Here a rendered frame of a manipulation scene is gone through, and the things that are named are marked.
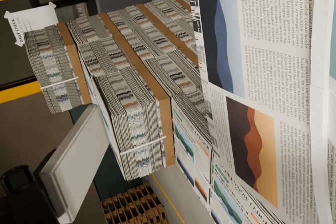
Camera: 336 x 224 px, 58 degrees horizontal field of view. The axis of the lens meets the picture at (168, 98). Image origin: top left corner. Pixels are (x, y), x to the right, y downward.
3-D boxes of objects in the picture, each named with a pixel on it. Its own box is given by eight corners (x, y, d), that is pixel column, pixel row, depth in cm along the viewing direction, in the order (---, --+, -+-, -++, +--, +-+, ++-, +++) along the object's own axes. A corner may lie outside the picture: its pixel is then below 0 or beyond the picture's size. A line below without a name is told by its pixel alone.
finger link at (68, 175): (74, 224, 14) (59, 226, 14) (111, 142, 20) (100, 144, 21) (52, 172, 13) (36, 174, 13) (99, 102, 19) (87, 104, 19)
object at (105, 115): (127, 180, 127) (124, 181, 127) (108, 137, 148) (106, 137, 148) (111, 114, 104) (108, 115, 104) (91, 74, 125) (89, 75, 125)
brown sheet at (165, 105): (175, 164, 134) (166, 168, 133) (151, 125, 155) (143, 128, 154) (170, 97, 111) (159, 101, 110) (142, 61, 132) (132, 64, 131)
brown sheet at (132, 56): (149, 122, 157) (141, 125, 156) (130, 91, 177) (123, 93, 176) (141, 61, 132) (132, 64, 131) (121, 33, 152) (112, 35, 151)
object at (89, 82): (109, 140, 151) (107, 141, 151) (94, 106, 171) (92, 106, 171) (93, 81, 127) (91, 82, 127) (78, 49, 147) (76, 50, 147)
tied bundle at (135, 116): (177, 164, 135) (128, 184, 128) (152, 124, 156) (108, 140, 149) (172, 97, 111) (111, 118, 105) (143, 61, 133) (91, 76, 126)
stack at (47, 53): (249, 53, 202) (52, 117, 164) (224, 35, 223) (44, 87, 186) (256, -3, 177) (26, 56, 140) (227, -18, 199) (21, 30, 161)
